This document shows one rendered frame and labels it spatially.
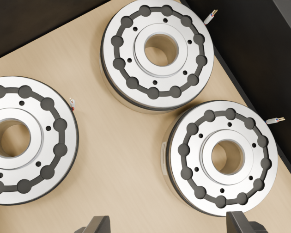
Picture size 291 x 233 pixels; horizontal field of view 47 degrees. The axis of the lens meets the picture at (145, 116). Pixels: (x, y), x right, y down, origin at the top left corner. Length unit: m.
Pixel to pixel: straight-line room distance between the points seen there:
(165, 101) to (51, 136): 0.10
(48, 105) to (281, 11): 0.19
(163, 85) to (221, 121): 0.06
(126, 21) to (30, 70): 0.10
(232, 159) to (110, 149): 0.11
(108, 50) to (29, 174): 0.12
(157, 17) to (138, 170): 0.14
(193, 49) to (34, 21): 0.14
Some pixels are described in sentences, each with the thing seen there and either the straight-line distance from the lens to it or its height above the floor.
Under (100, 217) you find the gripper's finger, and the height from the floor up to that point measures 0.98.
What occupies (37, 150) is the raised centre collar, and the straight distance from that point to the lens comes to 0.27.
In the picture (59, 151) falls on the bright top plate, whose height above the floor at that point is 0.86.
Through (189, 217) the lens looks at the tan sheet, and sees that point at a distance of 0.33.
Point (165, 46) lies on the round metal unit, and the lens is 0.32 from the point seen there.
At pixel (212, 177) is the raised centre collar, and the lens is 0.29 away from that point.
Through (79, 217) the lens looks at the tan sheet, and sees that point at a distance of 0.31.
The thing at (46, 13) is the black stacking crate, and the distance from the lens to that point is 0.30.
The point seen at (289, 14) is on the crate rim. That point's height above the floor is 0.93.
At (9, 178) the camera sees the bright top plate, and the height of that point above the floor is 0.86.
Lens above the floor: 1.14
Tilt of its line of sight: 77 degrees down
